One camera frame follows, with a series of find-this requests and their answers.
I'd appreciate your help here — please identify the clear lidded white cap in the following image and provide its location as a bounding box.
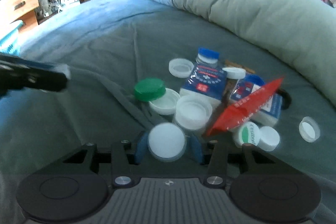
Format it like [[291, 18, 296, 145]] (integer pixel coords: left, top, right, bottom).
[[147, 123, 187, 162]]

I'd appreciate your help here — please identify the blue plastic basket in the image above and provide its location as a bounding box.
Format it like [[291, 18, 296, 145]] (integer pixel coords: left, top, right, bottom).
[[0, 20, 23, 56]]

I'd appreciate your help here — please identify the red snack packet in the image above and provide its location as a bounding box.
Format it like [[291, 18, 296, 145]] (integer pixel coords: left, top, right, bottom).
[[203, 77, 284, 136]]

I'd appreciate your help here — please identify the large white open cap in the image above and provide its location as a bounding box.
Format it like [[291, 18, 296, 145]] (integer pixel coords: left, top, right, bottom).
[[174, 95, 213, 131]]

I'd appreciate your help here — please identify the wooden dresser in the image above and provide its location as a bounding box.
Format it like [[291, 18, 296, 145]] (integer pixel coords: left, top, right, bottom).
[[1, 0, 39, 32]]

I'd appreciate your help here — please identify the green bottle cap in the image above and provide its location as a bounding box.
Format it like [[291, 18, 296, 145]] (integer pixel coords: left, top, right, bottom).
[[134, 78, 166, 102]]

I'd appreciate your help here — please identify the white bottle blue cap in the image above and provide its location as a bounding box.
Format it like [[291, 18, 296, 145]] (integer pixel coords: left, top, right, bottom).
[[196, 47, 220, 68]]

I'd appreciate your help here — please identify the clear lid near duvet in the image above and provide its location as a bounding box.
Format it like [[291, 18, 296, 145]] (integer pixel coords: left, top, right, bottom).
[[298, 117, 321, 143]]

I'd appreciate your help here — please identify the light blue duvet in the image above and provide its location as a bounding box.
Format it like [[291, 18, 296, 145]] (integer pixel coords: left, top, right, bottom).
[[116, 0, 336, 106]]

